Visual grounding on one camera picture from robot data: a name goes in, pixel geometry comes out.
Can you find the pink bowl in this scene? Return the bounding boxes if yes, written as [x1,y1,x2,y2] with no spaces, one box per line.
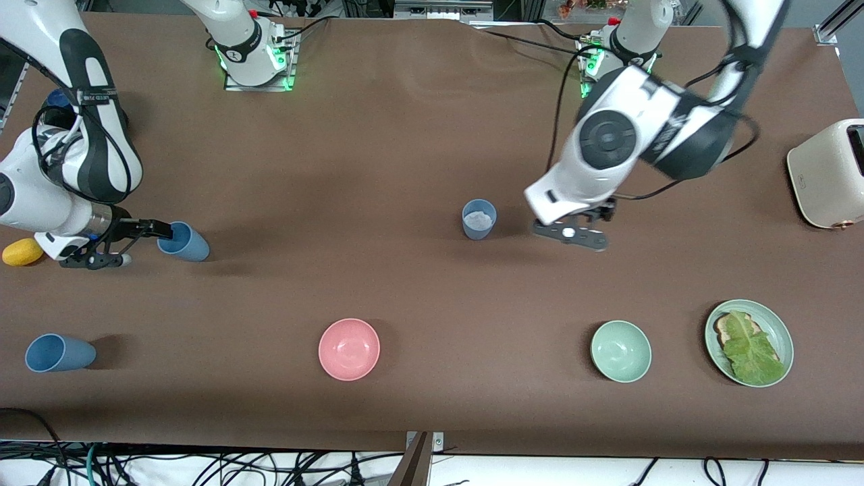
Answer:
[318,318,381,382]

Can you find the black floor cable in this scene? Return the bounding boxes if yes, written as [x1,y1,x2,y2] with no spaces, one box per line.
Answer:
[0,407,65,466]

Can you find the toasted bread slice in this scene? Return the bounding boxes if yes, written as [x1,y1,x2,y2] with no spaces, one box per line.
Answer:
[715,313,782,362]

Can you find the red green toy items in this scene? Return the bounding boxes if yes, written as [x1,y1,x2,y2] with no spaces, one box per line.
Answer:
[557,0,612,18]

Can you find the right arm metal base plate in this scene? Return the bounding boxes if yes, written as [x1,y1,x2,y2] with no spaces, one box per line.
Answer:
[223,30,298,92]

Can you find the blue plastic cup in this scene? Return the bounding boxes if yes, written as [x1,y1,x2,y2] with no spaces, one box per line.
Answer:
[24,333,97,373]
[462,199,498,241]
[157,221,211,263]

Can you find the brown table cover cloth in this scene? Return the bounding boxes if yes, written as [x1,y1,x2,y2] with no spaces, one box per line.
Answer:
[0,11,864,461]

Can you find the green lettuce leaf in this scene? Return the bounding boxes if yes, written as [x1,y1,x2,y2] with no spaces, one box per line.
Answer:
[722,310,787,383]

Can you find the yellow lemon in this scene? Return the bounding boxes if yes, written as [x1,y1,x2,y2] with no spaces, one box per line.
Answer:
[1,238,43,267]

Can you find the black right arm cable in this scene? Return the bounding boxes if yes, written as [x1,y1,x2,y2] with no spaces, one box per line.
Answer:
[0,37,136,196]

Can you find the grey metal device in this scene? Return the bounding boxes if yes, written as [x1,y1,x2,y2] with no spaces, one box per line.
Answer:
[394,0,495,21]

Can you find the cream toaster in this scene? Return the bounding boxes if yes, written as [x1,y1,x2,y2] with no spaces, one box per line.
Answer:
[786,119,864,231]

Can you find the black base cable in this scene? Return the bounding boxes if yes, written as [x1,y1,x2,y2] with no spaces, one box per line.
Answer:
[273,15,331,43]
[472,19,589,56]

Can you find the power strip with plugs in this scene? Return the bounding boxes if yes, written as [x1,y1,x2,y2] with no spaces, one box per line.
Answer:
[267,0,342,18]

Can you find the dark camera stand pole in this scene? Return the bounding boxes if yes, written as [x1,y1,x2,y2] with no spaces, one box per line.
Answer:
[387,432,433,486]

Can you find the mint green plate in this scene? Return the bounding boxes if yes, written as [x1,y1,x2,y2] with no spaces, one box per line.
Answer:
[705,299,795,388]

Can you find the aluminium frame profile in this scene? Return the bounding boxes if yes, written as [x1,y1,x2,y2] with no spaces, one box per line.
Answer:
[813,0,864,46]
[0,59,32,130]

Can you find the mint green bowl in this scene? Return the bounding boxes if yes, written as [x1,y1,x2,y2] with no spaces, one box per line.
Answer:
[590,320,653,384]

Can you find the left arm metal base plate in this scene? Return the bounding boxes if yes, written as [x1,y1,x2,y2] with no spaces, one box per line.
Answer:
[578,37,652,99]

